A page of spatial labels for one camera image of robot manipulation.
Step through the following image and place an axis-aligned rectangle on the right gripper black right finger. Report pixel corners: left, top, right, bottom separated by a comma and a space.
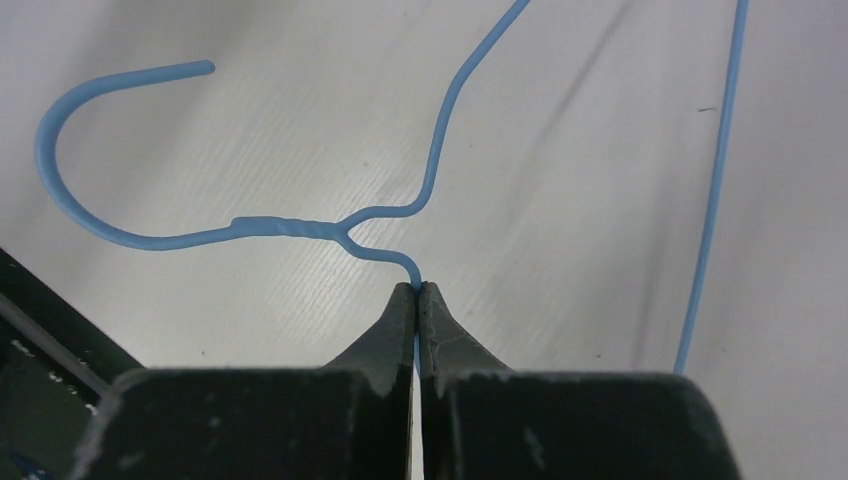
418, 282, 741, 479

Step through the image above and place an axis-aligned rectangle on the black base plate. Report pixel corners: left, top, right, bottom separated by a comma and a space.
1, 252, 140, 479

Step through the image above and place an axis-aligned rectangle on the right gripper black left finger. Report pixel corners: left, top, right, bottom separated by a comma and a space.
70, 283, 416, 479

